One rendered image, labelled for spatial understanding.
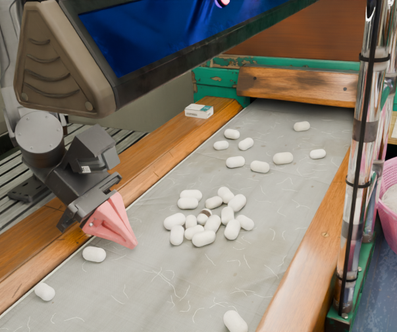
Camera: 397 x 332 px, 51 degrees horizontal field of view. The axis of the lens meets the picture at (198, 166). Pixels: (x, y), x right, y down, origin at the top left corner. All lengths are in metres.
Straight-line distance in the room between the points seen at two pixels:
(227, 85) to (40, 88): 0.86
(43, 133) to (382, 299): 0.51
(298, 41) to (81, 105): 0.81
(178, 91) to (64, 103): 1.91
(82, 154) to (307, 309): 0.33
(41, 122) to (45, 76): 0.28
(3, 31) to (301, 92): 0.62
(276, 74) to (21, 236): 0.65
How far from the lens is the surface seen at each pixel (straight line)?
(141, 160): 0.82
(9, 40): 0.71
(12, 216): 0.93
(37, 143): 0.55
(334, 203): 0.67
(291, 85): 1.00
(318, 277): 0.54
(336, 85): 0.97
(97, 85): 0.26
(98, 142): 0.55
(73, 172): 0.60
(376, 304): 0.65
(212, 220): 0.63
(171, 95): 2.21
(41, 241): 0.66
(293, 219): 0.67
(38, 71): 0.29
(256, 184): 0.76
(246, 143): 0.87
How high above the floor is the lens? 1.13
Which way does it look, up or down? 28 degrees down
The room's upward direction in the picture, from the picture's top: 5 degrees counter-clockwise
